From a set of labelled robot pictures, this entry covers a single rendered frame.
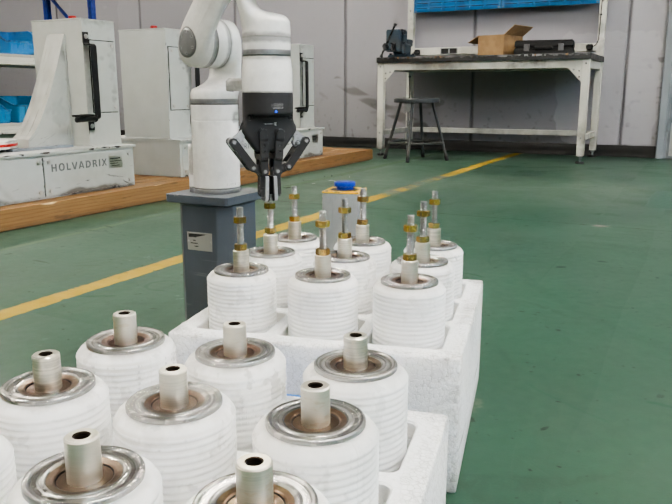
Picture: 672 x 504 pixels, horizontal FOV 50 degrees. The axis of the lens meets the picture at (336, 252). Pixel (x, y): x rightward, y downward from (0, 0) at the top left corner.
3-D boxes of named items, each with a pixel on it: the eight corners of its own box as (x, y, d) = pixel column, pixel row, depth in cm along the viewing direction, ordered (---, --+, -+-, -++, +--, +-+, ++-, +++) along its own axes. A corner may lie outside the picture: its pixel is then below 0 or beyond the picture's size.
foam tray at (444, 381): (173, 454, 101) (167, 331, 97) (270, 357, 137) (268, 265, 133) (455, 494, 91) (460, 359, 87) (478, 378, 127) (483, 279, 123)
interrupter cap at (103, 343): (70, 353, 69) (69, 346, 69) (114, 329, 76) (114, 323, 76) (139, 361, 67) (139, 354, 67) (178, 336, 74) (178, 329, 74)
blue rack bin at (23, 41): (-30, 55, 593) (-33, 29, 589) (10, 57, 626) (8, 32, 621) (11, 54, 570) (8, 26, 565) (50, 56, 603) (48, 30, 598)
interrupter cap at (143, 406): (106, 421, 55) (105, 413, 55) (156, 384, 62) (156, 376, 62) (195, 434, 53) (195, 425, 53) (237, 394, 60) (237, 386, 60)
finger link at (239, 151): (229, 135, 107) (256, 163, 109) (221, 144, 106) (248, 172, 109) (234, 136, 104) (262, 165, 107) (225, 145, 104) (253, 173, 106)
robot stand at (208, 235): (172, 339, 148) (164, 193, 141) (214, 319, 160) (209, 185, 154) (231, 350, 141) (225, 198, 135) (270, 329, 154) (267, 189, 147)
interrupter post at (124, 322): (108, 347, 71) (106, 315, 70) (122, 339, 73) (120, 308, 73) (130, 349, 70) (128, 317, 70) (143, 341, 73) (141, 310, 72)
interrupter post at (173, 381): (153, 411, 57) (151, 372, 56) (168, 399, 59) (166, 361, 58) (181, 415, 56) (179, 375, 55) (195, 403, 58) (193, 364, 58)
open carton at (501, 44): (486, 59, 586) (487, 30, 581) (531, 57, 560) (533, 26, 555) (466, 57, 563) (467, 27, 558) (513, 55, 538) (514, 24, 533)
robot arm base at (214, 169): (184, 192, 142) (180, 104, 139) (212, 187, 150) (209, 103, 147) (222, 195, 138) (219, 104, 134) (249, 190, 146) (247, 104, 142)
